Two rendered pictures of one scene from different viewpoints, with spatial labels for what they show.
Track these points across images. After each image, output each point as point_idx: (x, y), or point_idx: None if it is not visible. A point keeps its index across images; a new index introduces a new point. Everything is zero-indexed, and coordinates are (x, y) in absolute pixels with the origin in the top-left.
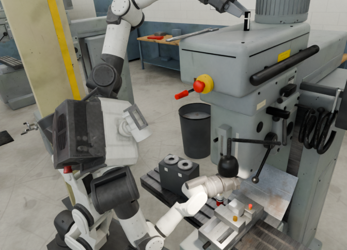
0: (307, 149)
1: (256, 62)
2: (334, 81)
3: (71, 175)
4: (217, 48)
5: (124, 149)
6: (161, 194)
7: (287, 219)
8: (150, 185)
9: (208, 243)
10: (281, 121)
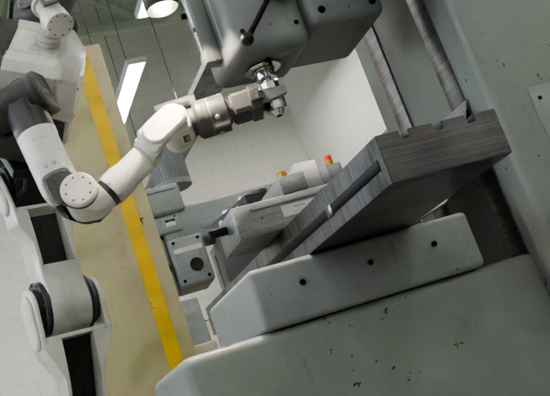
0: (438, 21)
1: None
2: None
3: (7, 198)
4: None
5: (38, 56)
6: (225, 294)
7: (521, 240)
8: (214, 300)
9: (222, 227)
10: None
